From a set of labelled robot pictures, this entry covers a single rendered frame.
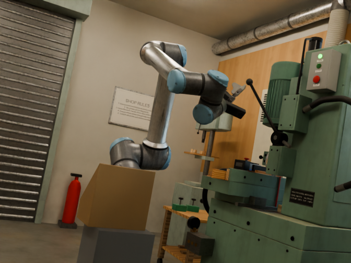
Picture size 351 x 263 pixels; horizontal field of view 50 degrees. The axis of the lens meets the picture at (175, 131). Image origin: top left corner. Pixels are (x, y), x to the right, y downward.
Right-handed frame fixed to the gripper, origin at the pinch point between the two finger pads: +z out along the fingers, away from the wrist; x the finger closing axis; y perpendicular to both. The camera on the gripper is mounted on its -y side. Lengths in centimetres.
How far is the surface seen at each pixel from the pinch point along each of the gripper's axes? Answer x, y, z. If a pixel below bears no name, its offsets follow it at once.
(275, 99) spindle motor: -9.4, -14.1, 5.7
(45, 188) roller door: 271, 110, 78
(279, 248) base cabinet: 13, -55, -47
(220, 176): 19.2, -20.1, -31.0
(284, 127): -12.6, -25.4, -18.5
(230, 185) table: 18.9, -26.1, -31.2
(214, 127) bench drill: 130, 21, 187
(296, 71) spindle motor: -24.1, -12.2, 13.2
